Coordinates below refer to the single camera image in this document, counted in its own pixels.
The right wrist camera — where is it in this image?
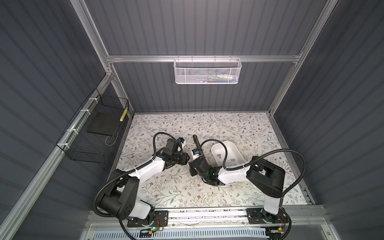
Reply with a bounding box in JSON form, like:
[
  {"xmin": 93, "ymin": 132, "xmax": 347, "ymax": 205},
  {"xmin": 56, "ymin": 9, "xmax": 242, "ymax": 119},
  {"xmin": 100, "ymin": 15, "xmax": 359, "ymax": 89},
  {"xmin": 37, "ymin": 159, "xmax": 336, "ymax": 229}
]
[{"xmin": 192, "ymin": 149, "xmax": 200, "ymax": 160}]

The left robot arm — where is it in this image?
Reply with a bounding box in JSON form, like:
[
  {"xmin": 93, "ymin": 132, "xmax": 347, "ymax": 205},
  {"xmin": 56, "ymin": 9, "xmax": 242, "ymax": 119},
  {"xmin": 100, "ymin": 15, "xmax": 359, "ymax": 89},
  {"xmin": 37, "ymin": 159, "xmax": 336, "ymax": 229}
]
[{"xmin": 93, "ymin": 138, "xmax": 190, "ymax": 223}]

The white wire wall basket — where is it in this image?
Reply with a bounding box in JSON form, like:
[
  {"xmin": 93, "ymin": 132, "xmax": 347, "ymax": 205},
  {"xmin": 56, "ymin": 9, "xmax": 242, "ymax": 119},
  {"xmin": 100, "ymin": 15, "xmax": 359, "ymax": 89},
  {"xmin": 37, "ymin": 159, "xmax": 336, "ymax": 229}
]
[{"xmin": 173, "ymin": 57, "xmax": 242, "ymax": 85}]

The white plastic tray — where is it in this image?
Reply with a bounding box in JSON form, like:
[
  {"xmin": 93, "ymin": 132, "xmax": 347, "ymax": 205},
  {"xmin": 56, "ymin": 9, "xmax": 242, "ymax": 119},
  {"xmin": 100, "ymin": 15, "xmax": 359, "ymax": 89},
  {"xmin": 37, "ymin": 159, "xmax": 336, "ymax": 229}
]
[{"xmin": 211, "ymin": 141, "xmax": 246, "ymax": 168}]

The white vent strip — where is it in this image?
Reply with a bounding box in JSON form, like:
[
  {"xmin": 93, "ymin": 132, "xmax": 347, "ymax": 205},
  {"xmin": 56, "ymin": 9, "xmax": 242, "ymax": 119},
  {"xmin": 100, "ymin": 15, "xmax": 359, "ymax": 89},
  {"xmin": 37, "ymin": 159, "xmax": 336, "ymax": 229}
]
[{"xmin": 92, "ymin": 228, "xmax": 268, "ymax": 240}]

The black foam pad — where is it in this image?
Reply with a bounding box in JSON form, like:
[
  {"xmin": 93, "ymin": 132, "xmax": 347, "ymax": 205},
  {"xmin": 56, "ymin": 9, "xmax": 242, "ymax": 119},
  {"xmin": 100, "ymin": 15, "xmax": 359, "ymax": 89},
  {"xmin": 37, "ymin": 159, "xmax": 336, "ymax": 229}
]
[{"xmin": 87, "ymin": 113, "xmax": 123, "ymax": 137}]

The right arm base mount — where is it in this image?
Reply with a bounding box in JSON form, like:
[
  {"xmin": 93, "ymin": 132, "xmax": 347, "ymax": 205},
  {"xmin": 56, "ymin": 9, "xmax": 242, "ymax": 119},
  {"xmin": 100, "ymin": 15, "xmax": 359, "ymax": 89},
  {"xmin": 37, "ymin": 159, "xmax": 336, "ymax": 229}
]
[{"xmin": 246, "ymin": 208, "xmax": 289, "ymax": 226}]

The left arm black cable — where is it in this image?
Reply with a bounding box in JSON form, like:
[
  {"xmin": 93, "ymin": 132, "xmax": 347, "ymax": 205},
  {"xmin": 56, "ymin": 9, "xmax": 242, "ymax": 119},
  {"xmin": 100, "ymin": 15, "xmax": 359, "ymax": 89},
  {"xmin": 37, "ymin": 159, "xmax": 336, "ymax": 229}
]
[{"xmin": 92, "ymin": 131, "xmax": 178, "ymax": 218}]

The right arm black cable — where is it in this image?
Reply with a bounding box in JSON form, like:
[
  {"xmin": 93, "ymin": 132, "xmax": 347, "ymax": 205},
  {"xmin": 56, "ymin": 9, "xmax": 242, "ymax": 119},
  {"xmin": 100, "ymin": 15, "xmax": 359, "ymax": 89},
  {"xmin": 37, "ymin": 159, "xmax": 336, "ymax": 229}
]
[{"xmin": 199, "ymin": 138, "xmax": 307, "ymax": 197}]

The yellow marker pen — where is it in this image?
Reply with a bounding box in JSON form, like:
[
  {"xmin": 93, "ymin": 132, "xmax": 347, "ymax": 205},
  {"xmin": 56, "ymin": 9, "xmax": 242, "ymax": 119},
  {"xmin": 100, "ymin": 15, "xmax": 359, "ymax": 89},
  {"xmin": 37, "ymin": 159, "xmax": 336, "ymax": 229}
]
[{"xmin": 120, "ymin": 108, "xmax": 128, "ymax": 122}]

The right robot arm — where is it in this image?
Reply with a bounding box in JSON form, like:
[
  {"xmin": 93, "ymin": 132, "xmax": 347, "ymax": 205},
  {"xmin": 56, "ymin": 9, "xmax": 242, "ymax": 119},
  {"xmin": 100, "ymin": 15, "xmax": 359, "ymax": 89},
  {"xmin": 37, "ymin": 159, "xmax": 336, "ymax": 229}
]
[{"xmin": 189, "ymin": 157, "xmax": 286, "ymax": 216}]

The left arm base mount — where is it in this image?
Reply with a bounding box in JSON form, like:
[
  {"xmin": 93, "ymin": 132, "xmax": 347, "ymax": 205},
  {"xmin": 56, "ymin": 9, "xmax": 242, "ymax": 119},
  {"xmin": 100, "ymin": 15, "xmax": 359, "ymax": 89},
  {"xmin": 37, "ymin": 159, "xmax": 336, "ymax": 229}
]
[{"xmin": 127, "ymin": 210, "xmax": 169, "ymax": 228}]

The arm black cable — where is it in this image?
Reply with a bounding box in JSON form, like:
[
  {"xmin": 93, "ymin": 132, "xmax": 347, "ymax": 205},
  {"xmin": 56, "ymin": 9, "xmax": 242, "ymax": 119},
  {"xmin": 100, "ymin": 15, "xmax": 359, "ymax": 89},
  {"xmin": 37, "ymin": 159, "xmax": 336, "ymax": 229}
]
[
  {"xmin": 92, "ymin": 131, "xmax": 178, "ymax": 218},
  {"xmin": 199, "ymin": 138, "xmax": 307, "ymax": 197}
]

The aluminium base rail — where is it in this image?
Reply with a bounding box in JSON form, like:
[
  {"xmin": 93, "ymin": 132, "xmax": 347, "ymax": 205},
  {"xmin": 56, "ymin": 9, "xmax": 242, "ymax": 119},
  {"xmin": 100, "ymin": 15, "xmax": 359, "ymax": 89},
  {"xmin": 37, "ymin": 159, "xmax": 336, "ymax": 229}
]
[{"xmin": 84, "ymin": 205, "xmax": 329, "ymax": 231}]

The black wire side basket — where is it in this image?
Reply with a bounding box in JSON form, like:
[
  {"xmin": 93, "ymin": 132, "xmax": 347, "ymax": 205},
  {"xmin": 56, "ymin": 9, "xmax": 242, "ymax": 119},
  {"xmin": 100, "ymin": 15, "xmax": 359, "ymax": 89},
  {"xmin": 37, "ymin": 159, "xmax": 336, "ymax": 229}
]
[{"xmin": 57, "ymin": 90, "xmax": 130, "ymax": 164}]

